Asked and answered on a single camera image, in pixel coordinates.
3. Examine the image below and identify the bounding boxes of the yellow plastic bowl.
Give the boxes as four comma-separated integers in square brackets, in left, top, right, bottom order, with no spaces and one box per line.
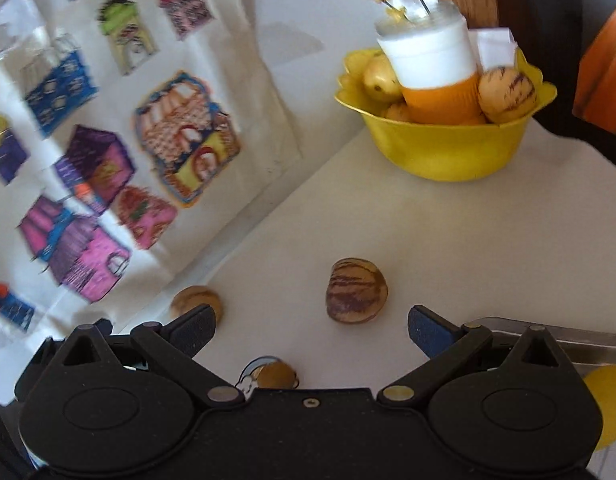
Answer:
[334,48,558,182]

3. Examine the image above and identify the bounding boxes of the white jar with flowers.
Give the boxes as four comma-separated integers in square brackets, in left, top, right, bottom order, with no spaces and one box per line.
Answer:
[373,0,486,126]

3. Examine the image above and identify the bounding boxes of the purple striped pepino melon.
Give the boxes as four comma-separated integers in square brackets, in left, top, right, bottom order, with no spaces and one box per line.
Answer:
[325,258,388,324]

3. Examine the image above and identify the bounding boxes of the pale striped pepino melon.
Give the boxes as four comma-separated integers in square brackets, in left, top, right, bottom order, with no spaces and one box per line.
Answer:
[169,285,224,325]

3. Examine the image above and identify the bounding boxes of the colourful houses drawing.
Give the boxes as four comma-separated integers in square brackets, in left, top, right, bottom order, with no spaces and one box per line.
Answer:
[0,0,299,349]

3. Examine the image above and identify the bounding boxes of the brown longan fruit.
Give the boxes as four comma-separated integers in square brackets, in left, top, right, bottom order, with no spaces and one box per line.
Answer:
[256,361,298,389]

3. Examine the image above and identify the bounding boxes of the girl in orange dress poster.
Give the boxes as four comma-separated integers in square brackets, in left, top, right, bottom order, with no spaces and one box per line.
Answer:
[573,8,616,134]

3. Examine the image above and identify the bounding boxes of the striped melon in bowl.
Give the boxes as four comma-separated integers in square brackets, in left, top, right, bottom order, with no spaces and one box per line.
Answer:
[477,66,538,124]

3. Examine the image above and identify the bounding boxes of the metal baking tray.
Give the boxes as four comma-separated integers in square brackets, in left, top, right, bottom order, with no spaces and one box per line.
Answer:
[471,316,616,479]

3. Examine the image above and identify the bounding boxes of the yellow lemon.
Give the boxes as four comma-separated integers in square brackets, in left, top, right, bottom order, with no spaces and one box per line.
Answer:
[585,365,616,451]

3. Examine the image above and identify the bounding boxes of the yellow fruit in bowl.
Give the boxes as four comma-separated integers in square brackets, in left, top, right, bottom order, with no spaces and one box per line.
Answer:
[362,53,402,103]

